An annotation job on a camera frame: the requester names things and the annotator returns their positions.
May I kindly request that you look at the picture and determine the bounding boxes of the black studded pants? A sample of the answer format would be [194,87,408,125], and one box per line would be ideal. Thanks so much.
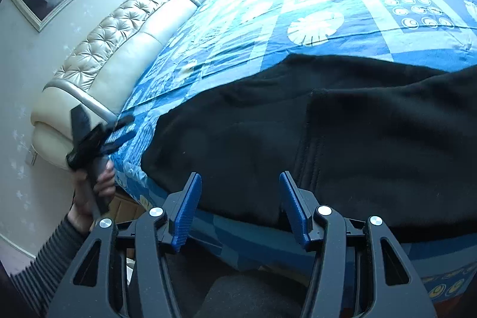
[141,54,476,242]

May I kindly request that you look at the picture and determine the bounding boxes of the striped left sleeve forearm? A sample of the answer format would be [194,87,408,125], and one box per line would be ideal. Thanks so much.
[10,217,89,317]

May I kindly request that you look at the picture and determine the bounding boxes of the person's left hand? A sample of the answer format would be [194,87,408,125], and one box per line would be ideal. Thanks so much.
[67,161,116,233]

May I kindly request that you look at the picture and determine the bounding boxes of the cream tufted leather headboard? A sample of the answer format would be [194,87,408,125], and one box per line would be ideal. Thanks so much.
[31,0,205,169]

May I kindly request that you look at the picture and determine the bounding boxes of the blue patterned bed quilt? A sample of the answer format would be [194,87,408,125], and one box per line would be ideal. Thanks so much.
[113,0,476,303]

